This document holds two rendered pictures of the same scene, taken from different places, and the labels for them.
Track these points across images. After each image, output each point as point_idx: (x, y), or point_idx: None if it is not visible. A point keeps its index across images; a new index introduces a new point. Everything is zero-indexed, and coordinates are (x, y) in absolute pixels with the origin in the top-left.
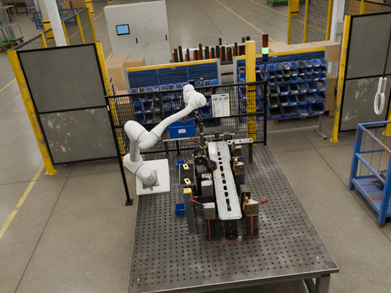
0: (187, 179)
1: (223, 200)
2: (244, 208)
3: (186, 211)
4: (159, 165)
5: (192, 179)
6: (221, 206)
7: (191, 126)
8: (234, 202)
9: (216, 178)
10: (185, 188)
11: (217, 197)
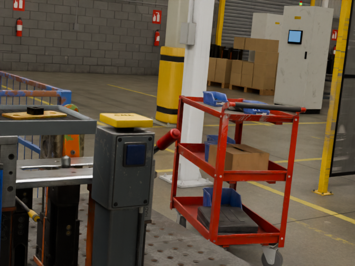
0: (15, 113)
1: (41, 173)
2: (79, 151)
3: (142, 246)
4: None
5: (8, 111)
6: (84, 173)
7: None
8: (41, 161)
9: None
10: (114, 118)
11: (21, 179)
